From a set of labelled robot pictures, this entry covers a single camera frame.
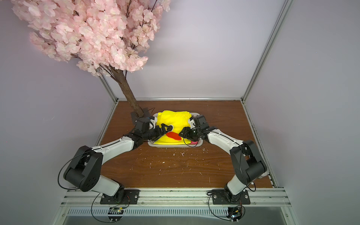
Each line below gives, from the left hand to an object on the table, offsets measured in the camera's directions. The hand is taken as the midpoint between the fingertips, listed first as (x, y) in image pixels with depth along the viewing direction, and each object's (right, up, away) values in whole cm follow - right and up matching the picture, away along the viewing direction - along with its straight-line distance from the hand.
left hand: (169, 130), depth 86 cm
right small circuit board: (+35, -40, -16) cm, 56 cm away
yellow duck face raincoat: (+5, +7, +9) cm, 12 cm away
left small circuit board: (-27, -40, -14) cm, 50 cm away
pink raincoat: (+15, -7, -2) cm, 17 cm away
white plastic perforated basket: (+18, -8, +1) cm, 20 cm away
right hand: (+8, -1, +1) cm, 8 cm away
